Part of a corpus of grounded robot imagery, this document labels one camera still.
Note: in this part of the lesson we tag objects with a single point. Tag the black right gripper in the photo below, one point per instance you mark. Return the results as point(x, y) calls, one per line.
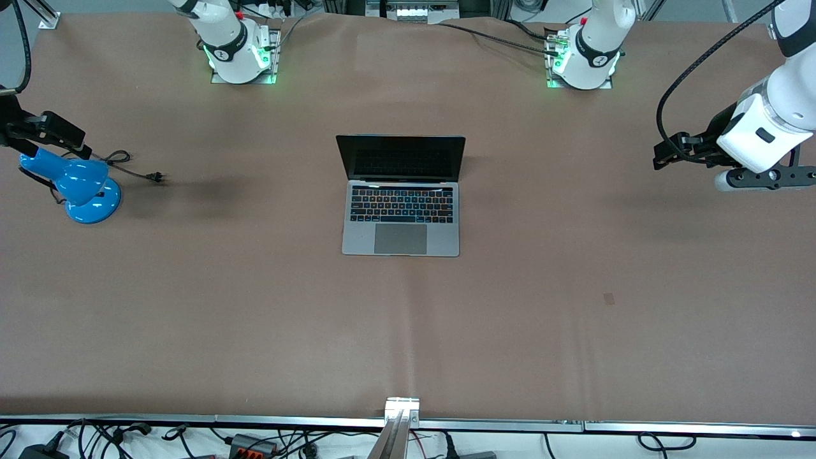
point(14, 125)

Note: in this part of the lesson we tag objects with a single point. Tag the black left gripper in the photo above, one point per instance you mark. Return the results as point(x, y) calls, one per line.
point(721, 129)

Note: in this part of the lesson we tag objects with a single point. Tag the grey Apple laptop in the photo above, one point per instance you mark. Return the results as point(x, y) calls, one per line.
point(400, 239)

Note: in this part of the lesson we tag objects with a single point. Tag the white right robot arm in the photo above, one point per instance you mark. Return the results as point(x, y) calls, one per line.
point(223, 38)

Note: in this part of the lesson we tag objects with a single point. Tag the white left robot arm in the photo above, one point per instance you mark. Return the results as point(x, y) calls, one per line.
point(596, 38)

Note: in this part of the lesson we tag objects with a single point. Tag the blue desk lamp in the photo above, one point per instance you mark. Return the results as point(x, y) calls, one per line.
point(89, 194)

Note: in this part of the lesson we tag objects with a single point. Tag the brown table mat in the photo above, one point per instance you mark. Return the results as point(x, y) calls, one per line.
point(255, 319)

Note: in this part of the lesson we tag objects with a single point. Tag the white power strip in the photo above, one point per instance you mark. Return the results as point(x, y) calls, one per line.
point(414, 9)

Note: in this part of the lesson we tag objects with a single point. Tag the black power adapter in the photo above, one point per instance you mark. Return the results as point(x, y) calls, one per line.
point(41, 451)

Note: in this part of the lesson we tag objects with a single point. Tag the black box with orange levers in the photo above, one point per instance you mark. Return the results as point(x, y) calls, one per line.
point(254, 444)

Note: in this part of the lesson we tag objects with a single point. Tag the aluminium profile beam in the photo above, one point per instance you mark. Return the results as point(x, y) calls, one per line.
point(398, 427)

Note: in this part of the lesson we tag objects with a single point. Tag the aluminium corner post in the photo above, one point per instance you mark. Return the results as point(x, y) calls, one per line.
point(772, 29)
point(46, 14)

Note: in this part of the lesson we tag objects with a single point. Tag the aluminium table edge rail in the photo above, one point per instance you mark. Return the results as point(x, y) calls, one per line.
point(191, 419)

